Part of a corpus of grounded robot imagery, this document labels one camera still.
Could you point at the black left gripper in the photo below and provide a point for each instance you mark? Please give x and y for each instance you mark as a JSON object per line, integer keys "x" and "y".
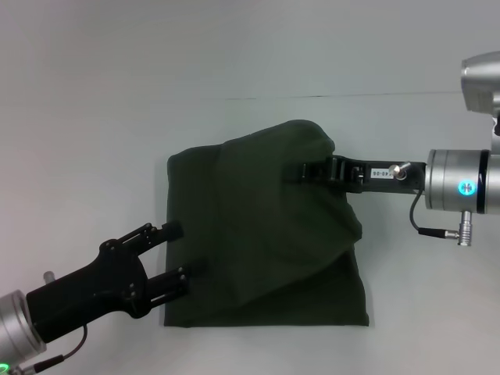
{"x": 97, "y": 285}

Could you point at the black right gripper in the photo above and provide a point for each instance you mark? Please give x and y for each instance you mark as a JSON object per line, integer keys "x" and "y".
{"x": 371, "y": 173}

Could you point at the dark green shirt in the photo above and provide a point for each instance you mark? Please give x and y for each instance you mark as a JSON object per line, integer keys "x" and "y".
{"x": 254, "y": 234}

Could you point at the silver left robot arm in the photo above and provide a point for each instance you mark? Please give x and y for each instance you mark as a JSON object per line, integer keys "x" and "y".
{"x": 17, "y": 340}

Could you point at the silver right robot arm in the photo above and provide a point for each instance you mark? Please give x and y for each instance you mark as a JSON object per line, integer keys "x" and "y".
{"x": 465, "y": 181}

